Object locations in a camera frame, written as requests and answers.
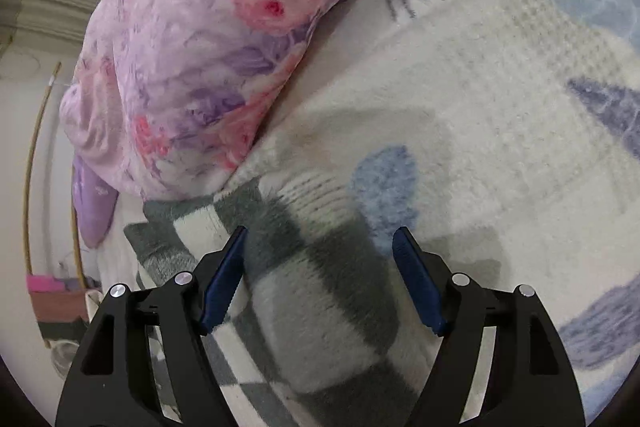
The cream blue patterned blanket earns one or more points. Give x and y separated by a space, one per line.
490 107

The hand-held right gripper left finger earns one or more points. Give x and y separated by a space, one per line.
223 279

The pink box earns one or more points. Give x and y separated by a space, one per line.
44 283

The pink floral pillow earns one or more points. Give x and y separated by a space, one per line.
210 42

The purple pillow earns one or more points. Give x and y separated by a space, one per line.
92 212

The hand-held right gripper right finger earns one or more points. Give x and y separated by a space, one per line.
417 279

